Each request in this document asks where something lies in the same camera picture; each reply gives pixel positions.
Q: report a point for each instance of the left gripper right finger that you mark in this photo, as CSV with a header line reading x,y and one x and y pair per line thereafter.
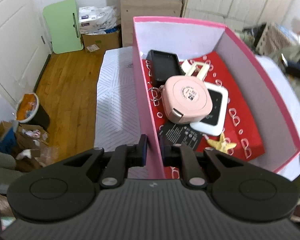
x,y
183,158

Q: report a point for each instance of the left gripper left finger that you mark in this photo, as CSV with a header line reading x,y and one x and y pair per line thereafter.
x,y
117,163

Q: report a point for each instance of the black card leaflet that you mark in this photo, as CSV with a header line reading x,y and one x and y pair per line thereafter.
x,y
181,134

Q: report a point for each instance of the yellow starfish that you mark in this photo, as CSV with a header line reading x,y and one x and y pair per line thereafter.
x,y
222,145

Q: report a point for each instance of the white black power bank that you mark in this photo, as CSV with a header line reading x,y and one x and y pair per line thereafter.
x,y
213,123

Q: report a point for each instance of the pink round case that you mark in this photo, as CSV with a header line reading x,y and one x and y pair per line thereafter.
x,y
186,99

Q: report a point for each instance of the black pouch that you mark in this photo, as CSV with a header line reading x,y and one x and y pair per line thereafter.
x,y
162,66

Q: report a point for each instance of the pink cardboard box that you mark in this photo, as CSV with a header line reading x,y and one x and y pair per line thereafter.
x,y
267,93

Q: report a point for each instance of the white patterned bedsheet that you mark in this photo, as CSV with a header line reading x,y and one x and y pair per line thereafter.
x,y
117,117

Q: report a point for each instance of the red patterned paper liner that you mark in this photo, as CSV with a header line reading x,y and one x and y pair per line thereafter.
x,y
239,126

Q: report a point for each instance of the trash bin orange bag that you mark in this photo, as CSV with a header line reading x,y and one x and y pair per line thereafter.
x,y
29,111

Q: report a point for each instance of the white plastic package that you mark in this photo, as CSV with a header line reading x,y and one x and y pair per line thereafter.
x,y
93,19

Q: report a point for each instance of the white door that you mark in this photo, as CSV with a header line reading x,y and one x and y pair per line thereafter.
x,y
23,49

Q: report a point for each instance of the wooden shelf unit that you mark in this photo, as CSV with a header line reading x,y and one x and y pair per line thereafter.
x,y
133,8

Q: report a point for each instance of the green folding table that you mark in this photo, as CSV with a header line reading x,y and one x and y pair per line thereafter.
x,y
62,22

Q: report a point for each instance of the green quilted jacket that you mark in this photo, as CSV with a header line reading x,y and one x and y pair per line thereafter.
x,y
288,60

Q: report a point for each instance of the light wood wardrobe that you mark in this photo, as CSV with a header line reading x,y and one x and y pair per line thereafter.
x,y
238,14

